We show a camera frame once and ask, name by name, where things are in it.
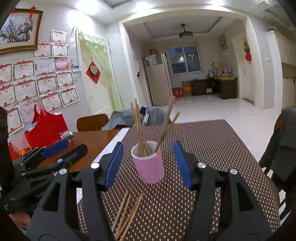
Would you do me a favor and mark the wooden chopstick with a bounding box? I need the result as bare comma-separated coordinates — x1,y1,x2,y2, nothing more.
130,99,147,157
155,112,180,152
111,191,128,232
115,194,143,240
135,103,145,157
115,194,131,240
154,95,175,153

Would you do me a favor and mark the pink paper cup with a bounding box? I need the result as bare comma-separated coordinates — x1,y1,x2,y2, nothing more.
131,144,165,184

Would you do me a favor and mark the person's left hand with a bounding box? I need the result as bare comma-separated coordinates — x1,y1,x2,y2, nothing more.
9,212,31,230

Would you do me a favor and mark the clear plastic packet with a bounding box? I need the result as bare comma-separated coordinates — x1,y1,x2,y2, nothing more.
59,130,74,141

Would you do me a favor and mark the red tote bag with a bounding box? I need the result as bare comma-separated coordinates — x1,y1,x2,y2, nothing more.
25,104,68,149

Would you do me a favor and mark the brown wooden chair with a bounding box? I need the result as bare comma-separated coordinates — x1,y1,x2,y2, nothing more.
76,114,109,132

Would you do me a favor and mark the grey jacket on chair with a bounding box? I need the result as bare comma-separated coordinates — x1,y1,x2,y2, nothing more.
101,106,173,132

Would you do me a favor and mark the dark jacket on chair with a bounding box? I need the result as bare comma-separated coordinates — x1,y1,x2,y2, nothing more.
259,108,295,193

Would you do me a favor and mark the brown polka dot mat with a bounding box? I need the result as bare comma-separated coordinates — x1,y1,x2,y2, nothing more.
102,120,280,240

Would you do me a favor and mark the white refrigerator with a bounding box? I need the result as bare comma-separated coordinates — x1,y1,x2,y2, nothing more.
142,53,172,106

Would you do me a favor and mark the green door curtain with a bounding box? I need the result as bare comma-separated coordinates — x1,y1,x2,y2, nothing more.
78,31,123,111

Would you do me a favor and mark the framed blossom painting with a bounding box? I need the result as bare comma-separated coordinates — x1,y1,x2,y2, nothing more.
1,7,43,55

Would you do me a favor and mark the dark wooden desk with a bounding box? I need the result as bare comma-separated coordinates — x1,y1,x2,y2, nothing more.
191,77,238,100

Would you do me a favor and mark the window with bars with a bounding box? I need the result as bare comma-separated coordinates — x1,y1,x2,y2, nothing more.
168,45,202,74

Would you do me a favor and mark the round ceiling fan lamp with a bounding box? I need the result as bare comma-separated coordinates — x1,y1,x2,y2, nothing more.
179,23,194,39

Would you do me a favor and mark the red door ornament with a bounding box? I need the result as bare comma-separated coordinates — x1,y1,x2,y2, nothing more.
244,42,252,64

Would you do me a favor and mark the small framed picture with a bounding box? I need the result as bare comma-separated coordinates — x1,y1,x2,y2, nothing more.
217,34,228,50

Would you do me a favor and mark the white tall cabinet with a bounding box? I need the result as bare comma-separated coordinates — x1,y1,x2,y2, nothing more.
266,30,295,109

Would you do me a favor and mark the red diamond wall decoration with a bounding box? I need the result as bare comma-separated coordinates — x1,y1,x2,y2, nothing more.
86,61,101,84

